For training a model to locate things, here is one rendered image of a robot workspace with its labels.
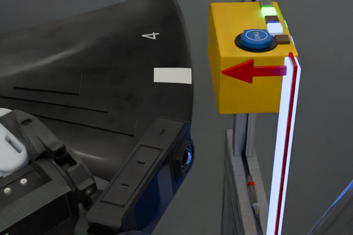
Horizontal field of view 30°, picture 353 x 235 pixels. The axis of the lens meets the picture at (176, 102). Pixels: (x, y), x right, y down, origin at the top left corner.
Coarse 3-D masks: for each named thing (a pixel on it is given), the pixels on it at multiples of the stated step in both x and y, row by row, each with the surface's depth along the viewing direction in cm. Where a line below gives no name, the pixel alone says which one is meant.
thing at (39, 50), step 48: (144, 0) 63; (0, 48) 59; (48, 48) 59; (96, 48) 59; (144, 48) 58; (0, 96) 54; (48, 96) 54; (96, 96) 54; (144, 96) 55; (192, 96) 55; (96, 144) 52
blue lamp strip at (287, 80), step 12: (288, 60) 58; (288, 72) 57; (288, 84) 58; (288, 96) 59; (276, 144) 64; (276, 156) 64; (276, 168) 64; (276, 180) 64; (276, 192) 65; (276, 204) 66
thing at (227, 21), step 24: (216, 24) 89; (240, 24) 89; (264, 24) 89; (216, 48) 86; (240, 48) 84; (264, 48) 83; (288, 48) 84; (216, 72) 87; (216, 96) 88; (240, 96) 86; (264, 96) 86
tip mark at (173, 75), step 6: (156, 72) 56; (162, 72) 56; (168, 72) 56; (174, 72) 57; (180, 72) 57; (186, 72) 57; (156, 78) 56; (162, 78) 56; (168, 78) 56; (174, 78) 56; (180, 78) 56; (186, 78) 56
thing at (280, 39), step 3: (276, 36) 85; (279, 36) 85; (282, 36) 85; (285, 36) 85; (276, 39) 85; (279, 39) 84; (282, 39) 84; (285, 39) 84; (288, 39) 84; (276, 42) 84; (279, 42) 84; (282, 42) 84; (285, 42) 84; (288, 42) 84
